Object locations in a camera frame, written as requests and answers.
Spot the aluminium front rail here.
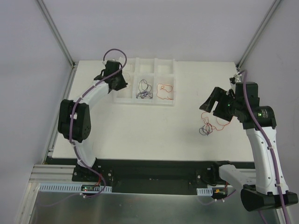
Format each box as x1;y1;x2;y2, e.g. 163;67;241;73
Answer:
29;164;78;182

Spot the right white slotted cable duct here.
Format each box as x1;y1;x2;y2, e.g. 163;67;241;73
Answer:
196;188;213;196

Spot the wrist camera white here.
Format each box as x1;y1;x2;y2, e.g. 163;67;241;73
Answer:
229;73;242;85
102;56;125;65

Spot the right aluminium frame post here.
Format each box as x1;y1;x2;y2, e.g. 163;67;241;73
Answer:
235;0;283;71

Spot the white foam compartment tray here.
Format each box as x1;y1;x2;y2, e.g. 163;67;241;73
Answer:
113;57;176;106

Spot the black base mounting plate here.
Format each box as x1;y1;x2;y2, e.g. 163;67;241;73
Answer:
71;157;239;194

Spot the coloured cable bundle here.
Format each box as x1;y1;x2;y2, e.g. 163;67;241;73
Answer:
198;111;234;137

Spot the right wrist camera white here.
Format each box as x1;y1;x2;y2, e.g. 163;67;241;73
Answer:
229;73;242;85

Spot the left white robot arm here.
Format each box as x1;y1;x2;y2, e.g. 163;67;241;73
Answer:
57;60;128;182

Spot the dark blue cable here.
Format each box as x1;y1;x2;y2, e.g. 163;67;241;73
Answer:
135;79;155;99

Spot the left aluminium frame post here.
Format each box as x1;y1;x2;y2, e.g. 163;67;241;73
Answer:
35;0;78;68

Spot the aluminium frame post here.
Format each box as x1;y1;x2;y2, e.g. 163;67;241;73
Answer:
235;0;283;71
35;0;78;68

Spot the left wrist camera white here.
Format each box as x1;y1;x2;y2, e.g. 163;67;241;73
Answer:
102;56;125;65

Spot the red cable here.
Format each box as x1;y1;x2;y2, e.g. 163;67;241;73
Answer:
156;83;175;101

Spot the white slotted cable duct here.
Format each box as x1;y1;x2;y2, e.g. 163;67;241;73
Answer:
39;183;112;194
196;188;213;196

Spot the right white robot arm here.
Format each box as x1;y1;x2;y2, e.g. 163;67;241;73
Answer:
200;82;299;211

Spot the left white slotted cable duct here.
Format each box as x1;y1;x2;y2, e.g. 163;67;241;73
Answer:
39;183;112;194

